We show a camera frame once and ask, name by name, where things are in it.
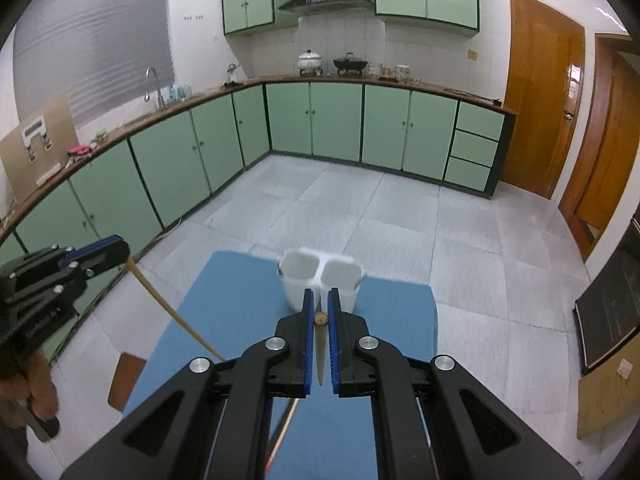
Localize tan wooden chopstick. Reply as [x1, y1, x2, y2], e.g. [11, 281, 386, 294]
[126, 257, 224, 361]
[314, 311, 329, 386]

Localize green lower kitchen cabinets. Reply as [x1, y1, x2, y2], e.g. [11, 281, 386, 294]
[1, 78, 515, 259]

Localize chrome kitchen faucet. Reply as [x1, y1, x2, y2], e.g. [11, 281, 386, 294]
[143, 66, 165, 110]

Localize person's left hand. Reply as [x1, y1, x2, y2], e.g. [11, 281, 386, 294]
[0, 349, 58, 429]

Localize wooden stool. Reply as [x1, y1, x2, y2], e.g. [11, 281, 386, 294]
[107, 352, 146, 413]

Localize pink cloth on counter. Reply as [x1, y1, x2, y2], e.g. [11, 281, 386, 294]
[67, 144, 93, 157]

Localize blue table cloth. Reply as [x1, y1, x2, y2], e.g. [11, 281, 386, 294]
[121, 250, 441, 480]

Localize brown cardboard water purifier box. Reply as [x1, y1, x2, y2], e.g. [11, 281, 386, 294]
[1, 94, 79, 202]

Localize white twin utensil holder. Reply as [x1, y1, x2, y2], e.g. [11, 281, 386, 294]
[277, 247, 366, 313]

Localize black glass disinfection cabinet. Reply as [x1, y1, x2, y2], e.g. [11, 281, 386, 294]
[574, 219, 640, 375]

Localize grey window blind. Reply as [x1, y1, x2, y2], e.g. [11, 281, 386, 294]
[13, 0, 175, 126]

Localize silver kettle on counter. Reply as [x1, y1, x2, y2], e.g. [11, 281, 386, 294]
[224, 63, 242, 88]

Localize white enamel pot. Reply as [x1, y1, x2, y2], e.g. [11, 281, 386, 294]
[297, 49, 323, 76]

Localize open wooden door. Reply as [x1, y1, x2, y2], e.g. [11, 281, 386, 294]
[560, 34, 639, 258]

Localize black wok with lid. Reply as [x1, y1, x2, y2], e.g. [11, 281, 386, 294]
[333, 52, 368, 76]

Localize patterned ceramic jar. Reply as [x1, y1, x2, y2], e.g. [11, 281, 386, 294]
[394, 64, 410, 81]

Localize black range hood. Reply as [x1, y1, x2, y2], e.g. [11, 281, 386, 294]
[279, 0, 374, 15]

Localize closed wooden door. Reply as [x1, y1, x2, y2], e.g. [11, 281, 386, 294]
[501, 0, 586, 198]

